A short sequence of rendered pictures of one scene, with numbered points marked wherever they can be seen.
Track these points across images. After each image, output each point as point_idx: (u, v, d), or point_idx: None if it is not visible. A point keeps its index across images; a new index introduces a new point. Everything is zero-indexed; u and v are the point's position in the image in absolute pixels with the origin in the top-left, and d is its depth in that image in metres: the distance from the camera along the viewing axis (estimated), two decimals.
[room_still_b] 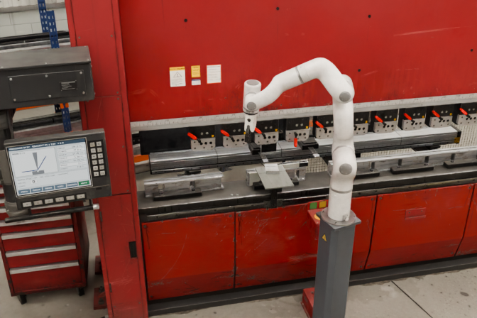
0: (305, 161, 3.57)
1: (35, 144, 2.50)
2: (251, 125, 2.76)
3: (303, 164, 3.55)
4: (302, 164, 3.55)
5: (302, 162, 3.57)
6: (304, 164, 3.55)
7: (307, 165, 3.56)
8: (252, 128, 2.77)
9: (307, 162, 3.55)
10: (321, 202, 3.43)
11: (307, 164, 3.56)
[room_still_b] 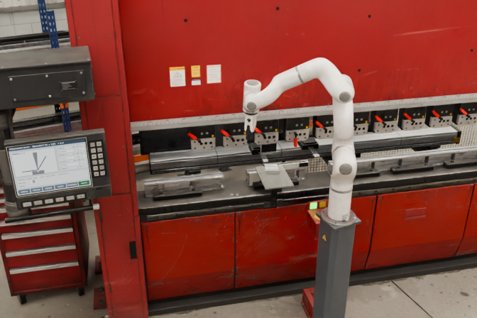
0: (305, 161, 3.57)
1: (35, 144, 2.50)
2: (251, 125, 2.76)
3: (303, 164, 3.55)
4: (302, 164, 3.55)
5: (302, 162, 3.57)
6: (304, 164, 3.55)
7: (307, 165, 3.56)
8: (252, 128, 2.77)
9: (307, 162, 3.55)
10: (321, 202, 3.43)
11: (307, 164, 3.56)
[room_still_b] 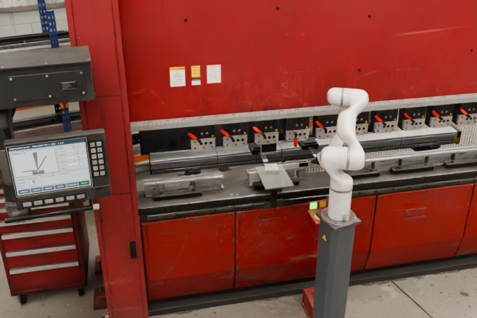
0: (305, 161, 3.57)
1: (35, 144, 2.50)
2: None
3: (303, 164, 3.55)
4: (302, 164, 3.55)
5: (302, 162, 3.57)
6: (304, 164, 3.55)
7: (307, 165, 3.56)
8: None
9: (307, 162, 3.55)
10: (321, 202, 3.43)
11: (307, 164, 3.56)
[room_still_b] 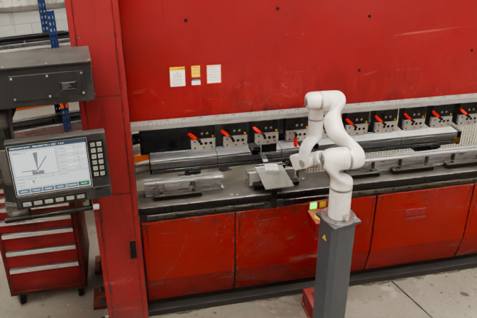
0: (282, 163, 3.54)
1: (35, 144, 2.50)
2: None
3: None
4: None
5: (279, 164, 3.54)
6: None
7: (284, 167, 3.53)
8: None
9: (284, 165, 3.53)
10: (321, 202, 3.43)
11: (284, 166, 3.53)
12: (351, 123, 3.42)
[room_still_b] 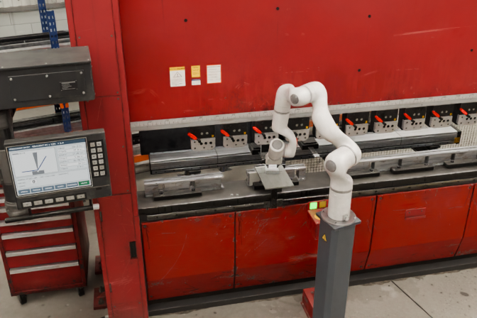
0: (282, 163, 3.54)
1: (35, 144, 2.50)
2: None
3: None
4: None
5: None
6: None
7: (284, 167, 3.53)
8: None
9: (284, 165, 3.53)
10: (321, 202, 3.43)
11: (284, 166, 3.53)
12: (351, 123, 3.42)
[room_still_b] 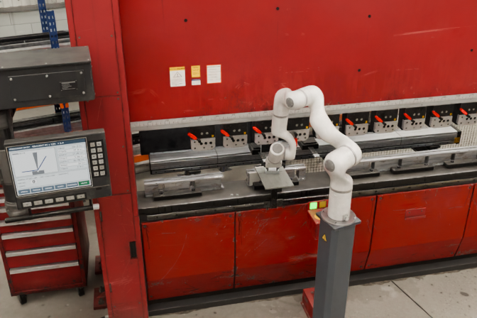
0: None
1: (35, 144, 2.50)
2: None
3: None
4: None
5: None
6: None
7: (284, 167, 3.53)
8: None
9: (284, 165, 3.53)
10: (321, 202, 3.43)
11: (284, 166, 3.53)
12: (351, 123, 3.42)
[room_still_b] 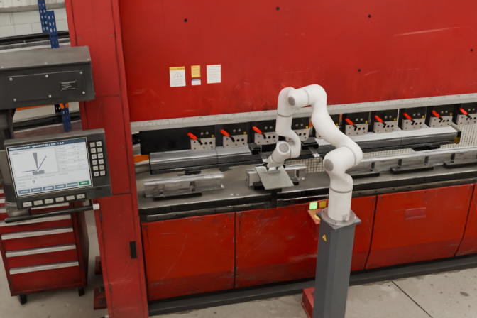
0: None
1: (35, 144, 2.50)
2: None
3: None
4: None
5: None
6: None
7: (284, 167, 3.53)
8: None
9: (284, 165, 3.53)
10: (321, 202, 3.43)
11: (284, 166, 3.53)
12: (351, 123, 3.42)
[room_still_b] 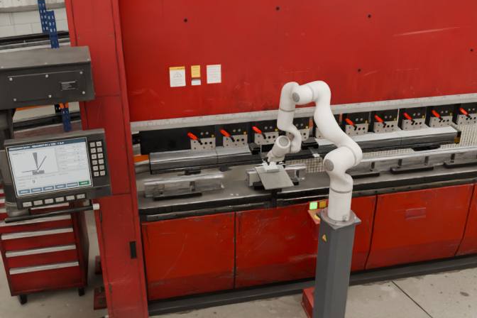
0: (282, 163, 3.54)
1: (35, 144, 2.50)
2: None
3: None
4: None
5: (279, 164, 3.54)
6: None
7: (284, 167, 3.53)
8: None
9: (284, 165, 3.53)
10: (321, 202, 3.43)
11: (284, 166, 3.53)
12: (351, 123, 3.42)
